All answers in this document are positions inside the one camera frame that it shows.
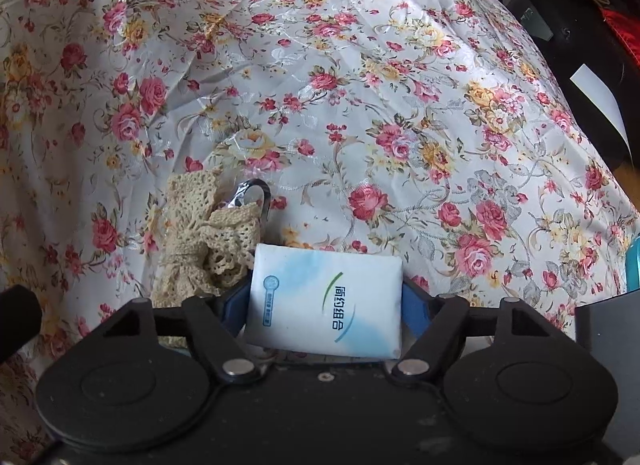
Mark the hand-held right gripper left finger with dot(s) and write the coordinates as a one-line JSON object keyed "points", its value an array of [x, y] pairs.
{"points": [[234, 310]]}

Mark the beige lace cloth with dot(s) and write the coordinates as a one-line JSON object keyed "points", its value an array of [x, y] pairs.
{"points": [[190, 225]]}

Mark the white tissue pack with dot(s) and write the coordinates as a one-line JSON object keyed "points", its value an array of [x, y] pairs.
{"points": [[320, 300]]}

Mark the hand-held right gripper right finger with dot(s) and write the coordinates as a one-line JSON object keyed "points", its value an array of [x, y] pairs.
{"points": [[414, 306]]}

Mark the floral printed cloth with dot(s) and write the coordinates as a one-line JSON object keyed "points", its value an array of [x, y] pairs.
{"points": [[350, 95]]}

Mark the black sofa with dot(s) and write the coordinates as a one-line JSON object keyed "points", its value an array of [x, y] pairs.
{"points": [[565, 30]]}

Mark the white paper sheet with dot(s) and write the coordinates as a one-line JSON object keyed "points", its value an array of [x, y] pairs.
{"points": [[597, 100]]}

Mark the metal clip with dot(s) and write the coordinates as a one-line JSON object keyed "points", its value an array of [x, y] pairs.
{"points": [[239, 195]]}

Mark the black box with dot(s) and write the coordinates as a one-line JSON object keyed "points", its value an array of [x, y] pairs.
{"points": [[610, 325]]}

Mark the red cushion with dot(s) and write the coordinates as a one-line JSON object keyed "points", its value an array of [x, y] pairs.
{"points": [[625, 25]]}

